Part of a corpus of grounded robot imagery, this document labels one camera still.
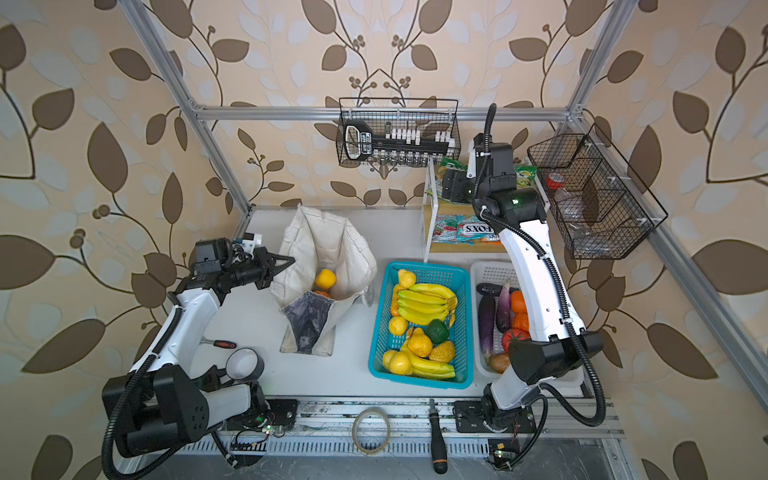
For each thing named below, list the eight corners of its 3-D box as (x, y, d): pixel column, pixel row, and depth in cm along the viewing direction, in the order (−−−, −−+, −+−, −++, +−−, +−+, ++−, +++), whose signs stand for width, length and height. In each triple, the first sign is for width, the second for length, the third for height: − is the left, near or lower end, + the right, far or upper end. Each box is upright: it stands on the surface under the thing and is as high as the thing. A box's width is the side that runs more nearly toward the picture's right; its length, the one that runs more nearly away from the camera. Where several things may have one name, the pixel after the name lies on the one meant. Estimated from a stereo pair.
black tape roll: (228, 381, 82) (221, 377, 78) (237, 352, 87) (231, 347, 83) (260, 381, 82) (254, 377, 78) (268, 352, 87) (263, 347, 83)
